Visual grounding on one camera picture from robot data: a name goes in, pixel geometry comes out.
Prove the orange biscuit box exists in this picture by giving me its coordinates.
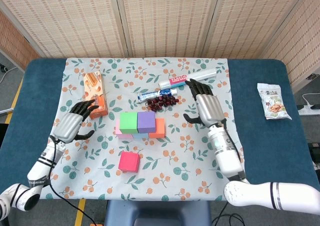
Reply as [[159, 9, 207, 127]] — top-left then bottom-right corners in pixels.
[[82, 70, 110, 121]]

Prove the red foam cube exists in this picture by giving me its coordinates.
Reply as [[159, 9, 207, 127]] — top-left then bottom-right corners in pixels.
[[118, 150, 141, 173]]

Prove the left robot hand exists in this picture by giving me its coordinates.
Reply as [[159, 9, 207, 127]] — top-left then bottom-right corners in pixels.
[[52, 98, 100, 144]]

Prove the pink foam cube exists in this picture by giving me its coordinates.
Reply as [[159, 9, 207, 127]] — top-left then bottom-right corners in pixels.
[[115, 118, 135, 139]]

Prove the dark red grape bunch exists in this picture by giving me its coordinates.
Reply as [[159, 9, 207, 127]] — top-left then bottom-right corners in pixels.
[[144, 95, 180, 113]]

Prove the green foam cube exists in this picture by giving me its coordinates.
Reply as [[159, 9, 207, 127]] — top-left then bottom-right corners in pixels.
[[119, 112, 139, 135]]

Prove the orange foam cube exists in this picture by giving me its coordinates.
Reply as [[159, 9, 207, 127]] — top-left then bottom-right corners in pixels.
[[148, 118, 166, 139]]

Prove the nut snack bag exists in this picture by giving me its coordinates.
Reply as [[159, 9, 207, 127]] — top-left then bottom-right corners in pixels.
[[256, 82, 293, 121]]

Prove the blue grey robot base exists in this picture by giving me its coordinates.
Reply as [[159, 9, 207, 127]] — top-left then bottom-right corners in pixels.
[[103, 200, 213, 226]]

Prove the floral print tablecloth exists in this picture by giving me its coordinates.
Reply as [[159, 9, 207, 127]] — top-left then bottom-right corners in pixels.
[[33, 57, 252, 202]]

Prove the white power strip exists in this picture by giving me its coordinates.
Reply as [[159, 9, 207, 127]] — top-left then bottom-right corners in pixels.
[[297, 104, 320, 116]]

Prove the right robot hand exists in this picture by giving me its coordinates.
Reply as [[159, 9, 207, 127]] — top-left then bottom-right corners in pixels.
[[183, 78, 226, 128]]

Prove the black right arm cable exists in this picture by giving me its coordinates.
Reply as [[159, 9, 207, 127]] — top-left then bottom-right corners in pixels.
[[221, 118, 248, 184]]

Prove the plastic food wrap roll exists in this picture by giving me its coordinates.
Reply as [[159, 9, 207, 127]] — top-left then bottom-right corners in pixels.
[[158, 68, 217, 89]]

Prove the bamboo folding screen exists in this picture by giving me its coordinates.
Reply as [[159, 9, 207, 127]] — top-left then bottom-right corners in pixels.
[[0, 0, 320, 92]]

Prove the purple foam cube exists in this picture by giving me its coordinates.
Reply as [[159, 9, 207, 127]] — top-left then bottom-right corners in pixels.
[[136, 111, 156, 134]]

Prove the white blue toothpaste tube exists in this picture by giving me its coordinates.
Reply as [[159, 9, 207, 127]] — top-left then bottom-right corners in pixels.
[[136, 88, 178, 105]]

